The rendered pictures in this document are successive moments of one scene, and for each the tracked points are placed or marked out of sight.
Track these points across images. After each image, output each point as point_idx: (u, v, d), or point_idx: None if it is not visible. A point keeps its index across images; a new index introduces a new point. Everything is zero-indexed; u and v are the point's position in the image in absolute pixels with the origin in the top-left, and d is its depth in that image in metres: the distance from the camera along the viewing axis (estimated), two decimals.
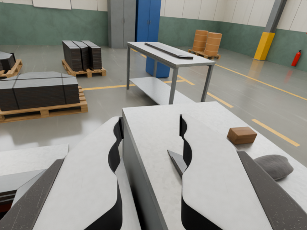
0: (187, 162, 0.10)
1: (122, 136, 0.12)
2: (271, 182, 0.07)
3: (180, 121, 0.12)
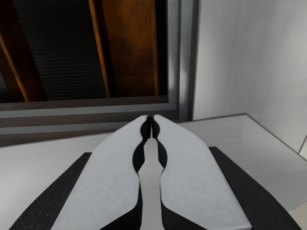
0: (163, 163, 0.10)
1: (148, 135, 0.12)
2: (242, 173, 0.07)
3: (152, 122, 0.12)
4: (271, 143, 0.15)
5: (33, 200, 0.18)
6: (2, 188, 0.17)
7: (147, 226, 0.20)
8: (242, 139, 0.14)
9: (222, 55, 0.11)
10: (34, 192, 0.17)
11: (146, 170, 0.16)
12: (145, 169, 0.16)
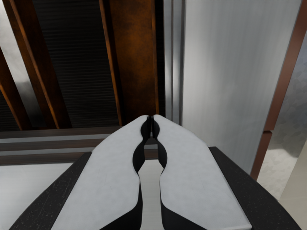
0: (163, 164, 0.10)
1: (148, 135, 0.12)
2: (242, 173, 0.07)
3: (152, 122, 0.12)
4: None
5: None
6: None
7: (151, 222, 0.28)
8: None
9: (197, 111, 0.19)
10: None
11: (158, 184, 0.24)
12: (158, 184, 0.24)
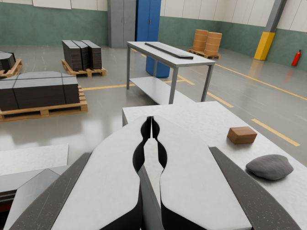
0: (163, 164, 0.10)
1: (148, 135, 0.12)
2: (242, 173, 0.07)
3: (152, 122, 0.12)
4: None
5: None
6: None
7: None
8: None
9: None
10: None
11: None
12: None
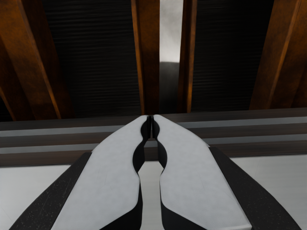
0: (163, 164, 0.10)
1: (148, 135, 0.12)
2: (242, 173, 0.07)
3: (152, 122, 0.12)
4: None
5: (295, 203, 0.18)
6: (282, 190, 0.17)
7: None
8: None
9: None
10: (305, 196, 0.18)
11: None
12: None
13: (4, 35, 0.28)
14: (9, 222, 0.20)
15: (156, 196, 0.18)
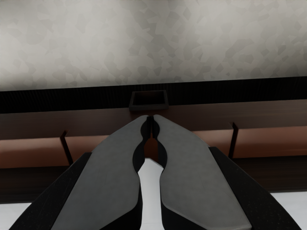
0: (163, 164, 0.10)
1: (148, 135, 0.12)
2: (242, 173, 0.07)
3: (152, 122, 0.12)
4: None
5: None
6: None
7: None
8: None
9: None
10: None
11: None
12: None
13: None
14: None
15: None
